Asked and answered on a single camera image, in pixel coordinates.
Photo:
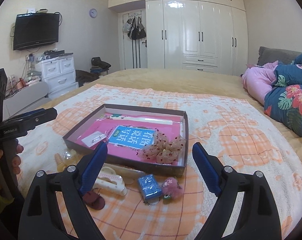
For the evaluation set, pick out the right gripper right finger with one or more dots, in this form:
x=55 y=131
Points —
x=258 y=217

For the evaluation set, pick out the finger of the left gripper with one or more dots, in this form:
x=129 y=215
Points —
x=36 y=117
x=21 y=124

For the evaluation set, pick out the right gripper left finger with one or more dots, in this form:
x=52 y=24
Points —
x=41 y=217

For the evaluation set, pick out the pearl ball hair accessory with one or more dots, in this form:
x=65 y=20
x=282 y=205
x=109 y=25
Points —
x=70 y=157

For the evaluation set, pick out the orange spiral hair clip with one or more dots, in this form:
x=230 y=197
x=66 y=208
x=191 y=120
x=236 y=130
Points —
x=59 y=162

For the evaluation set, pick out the small earring card bag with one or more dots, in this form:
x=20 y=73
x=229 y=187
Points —
x=94 y=138

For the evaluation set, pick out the cream claw hair clip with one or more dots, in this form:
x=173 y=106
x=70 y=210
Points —
x=109 y=180

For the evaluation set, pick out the pink fluffy pompom charm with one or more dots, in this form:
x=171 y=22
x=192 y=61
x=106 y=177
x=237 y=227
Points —
x=171 y=190

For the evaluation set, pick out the blue small jewelry box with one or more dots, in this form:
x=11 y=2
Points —
x=149 y=187

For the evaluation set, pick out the grey sofa seat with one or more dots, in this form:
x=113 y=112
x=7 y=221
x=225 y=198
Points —
x=27 y=99

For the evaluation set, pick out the white plastic drawer cabinet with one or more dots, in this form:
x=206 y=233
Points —
x=60 y=75

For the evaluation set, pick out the dark brown bag on floor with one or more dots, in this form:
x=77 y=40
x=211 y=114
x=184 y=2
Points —
x=83 y=77

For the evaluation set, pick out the dark clothes pile on stool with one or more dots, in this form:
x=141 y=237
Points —
x=99 y=67

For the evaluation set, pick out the pink book blue label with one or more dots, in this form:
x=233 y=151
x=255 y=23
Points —
x=126 y=134

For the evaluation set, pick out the beige dotted mesh bow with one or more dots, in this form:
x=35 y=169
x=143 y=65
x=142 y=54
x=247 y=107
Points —
x=163 y=150

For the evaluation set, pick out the white door with stripes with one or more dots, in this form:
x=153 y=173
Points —
x=133 y=53

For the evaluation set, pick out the blue floral quilt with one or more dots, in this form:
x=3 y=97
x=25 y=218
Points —
x=284 y=102

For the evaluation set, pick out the brown shallow cardboard tray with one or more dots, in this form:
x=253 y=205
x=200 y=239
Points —
x=172 y=170

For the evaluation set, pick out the hanging handbags bundle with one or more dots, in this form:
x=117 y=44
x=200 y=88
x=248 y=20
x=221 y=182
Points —
x=134 y=28

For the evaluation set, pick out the pink quilt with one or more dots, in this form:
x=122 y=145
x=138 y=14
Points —
x=258 y=82

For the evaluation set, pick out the tan bed cover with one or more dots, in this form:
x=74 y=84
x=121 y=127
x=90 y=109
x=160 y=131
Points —
x=176 y=81

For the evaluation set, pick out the grey headboard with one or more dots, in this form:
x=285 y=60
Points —
x=269 y=55

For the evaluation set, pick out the white glossy wardrobe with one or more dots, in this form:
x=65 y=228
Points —
x=202 y=35

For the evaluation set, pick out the black wall television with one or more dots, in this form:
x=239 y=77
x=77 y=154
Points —
x=36 y=30

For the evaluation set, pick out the purple wall clock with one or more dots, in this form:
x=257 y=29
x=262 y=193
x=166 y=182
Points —
x=93 y=13

